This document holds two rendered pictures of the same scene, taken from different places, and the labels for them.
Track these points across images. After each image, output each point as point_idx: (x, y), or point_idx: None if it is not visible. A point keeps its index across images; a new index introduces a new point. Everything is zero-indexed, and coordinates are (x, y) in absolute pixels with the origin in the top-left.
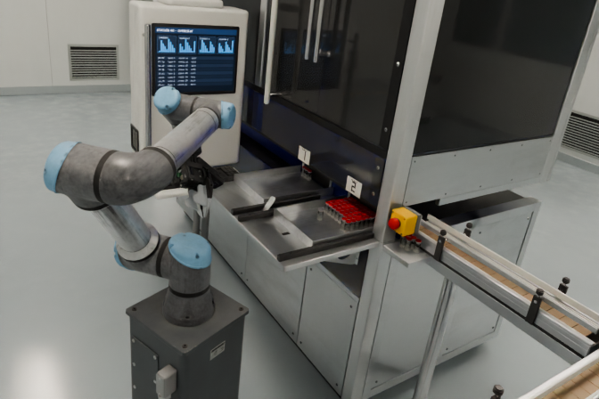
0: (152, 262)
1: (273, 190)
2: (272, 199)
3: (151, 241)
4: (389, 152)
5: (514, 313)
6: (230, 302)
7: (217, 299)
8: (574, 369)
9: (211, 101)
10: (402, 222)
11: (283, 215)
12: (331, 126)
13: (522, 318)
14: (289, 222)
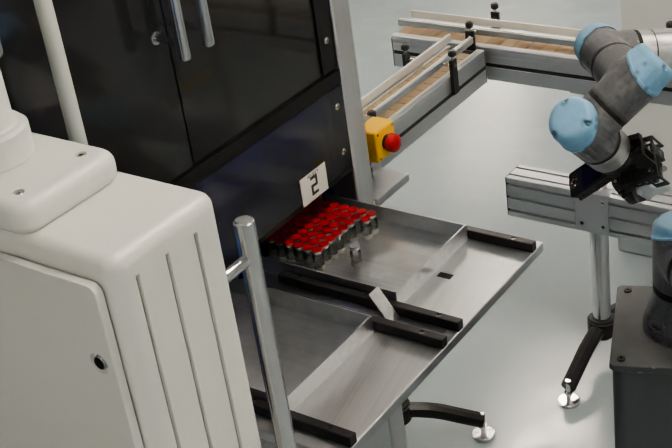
0: None
1: (282, 351)
2: (377, 295)
3: None
4: (344, 65)
5: (444, 103)
6: (625, 304)
7: (634, 315)
8: (556, 38)
9: (613, 32)
10: (391, 131)
11: (414, 273)
12: (239, 143)
13: (448, 98)
14: (427, 264)
